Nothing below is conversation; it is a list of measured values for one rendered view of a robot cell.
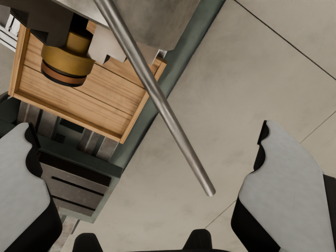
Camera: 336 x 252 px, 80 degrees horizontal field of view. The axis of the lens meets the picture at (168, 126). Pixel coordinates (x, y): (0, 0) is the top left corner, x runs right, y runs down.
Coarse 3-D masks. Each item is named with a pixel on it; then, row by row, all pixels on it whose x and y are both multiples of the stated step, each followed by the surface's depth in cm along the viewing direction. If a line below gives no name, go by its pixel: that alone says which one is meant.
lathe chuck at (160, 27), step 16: (64, 0) 19; (80, 0) 19; (128, 0) 21; (144, 0) 21; (160, 0) 22; (176, 0) 24; (192, 0) 26; (96, 16) 20; (128, 16) 22; (144, 16) 23; (160, 16) 24; (176, 16) 26; (144, 32) 24; (160, 32) 26; (176, 32) 29; (160, 48) 28
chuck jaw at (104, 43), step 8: (96, 32) 33; (104, 32) 33; (112, 32) 33; (96, 40) 33; (104, 40) 33; (112, 40) 33; (96, 48) 34; (104, 48) 34; (112, 48) 34; (120, 48) 34; (144, 48) 34; (152, 48) 34; (88, 56) 35; (96, 56) 34; (104, 56) 34; (112, 56) 34; (120, 56) 34; (144, 56) 34; (152, 56) 34
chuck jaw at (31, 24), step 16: (0, 0) 22; (16, 0) 24; (32, 0) 25; (48, 0) 26; (16, 16) 27; (32, 16) 26; (48, 16) 27; (64, 16) 29; (32, 32) 30; (48, 32) 29; (64, 32) 31
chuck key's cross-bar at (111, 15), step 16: (96, 0) 14; (112, 0) 14; (112, 16) 15; (128, 32) 16; (128, 48) 16; (144, 64) 16; (144, 80) 17; (160, 96) 18; (160, 112) 18; (176, 128) 19; (192, 160) 21; (208, 192) 23
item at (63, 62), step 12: (72, 24) 36; (72, 36) 32; (84, 36) 33; (48, 48) 32; (60, 48) 31; (72, 48) 33; (84, 48) 34; (48, 60) 33; (60, 60) 33; (72, 60) 33; (84, 60) 34; (48, 72) 34; (60, 72) 34; (72, 72) 34; (84, 72) 36; (72, 84) 36
